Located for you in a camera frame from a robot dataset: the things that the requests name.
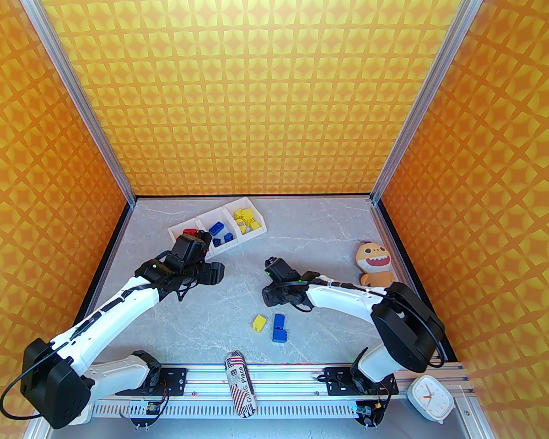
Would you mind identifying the black table edge strip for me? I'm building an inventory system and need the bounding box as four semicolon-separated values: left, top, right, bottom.
376;198;458;364
75;202;135;319

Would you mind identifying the orange shark plush toy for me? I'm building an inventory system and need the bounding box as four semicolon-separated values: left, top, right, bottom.
355;241;398;288

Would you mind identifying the rolled printed striped pouch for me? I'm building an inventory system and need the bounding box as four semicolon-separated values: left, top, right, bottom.
224;350;258;418

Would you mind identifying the small circuit board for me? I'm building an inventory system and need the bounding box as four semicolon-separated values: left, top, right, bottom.
355;402;385;428
137;401;163;428

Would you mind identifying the white analog clock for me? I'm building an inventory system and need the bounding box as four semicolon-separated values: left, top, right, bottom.
407;375;457;425

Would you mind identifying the aluminium front rail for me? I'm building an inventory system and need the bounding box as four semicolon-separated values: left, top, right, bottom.
89;362;474;401

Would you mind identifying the white slotted cable duct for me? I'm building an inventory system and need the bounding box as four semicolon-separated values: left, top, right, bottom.
91;398;479;422

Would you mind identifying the aluminium corner post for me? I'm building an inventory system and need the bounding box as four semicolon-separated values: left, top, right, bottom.
370;0;485;204
5;0;137;205

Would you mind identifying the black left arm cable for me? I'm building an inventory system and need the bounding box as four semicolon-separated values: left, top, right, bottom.
0;372;44;420

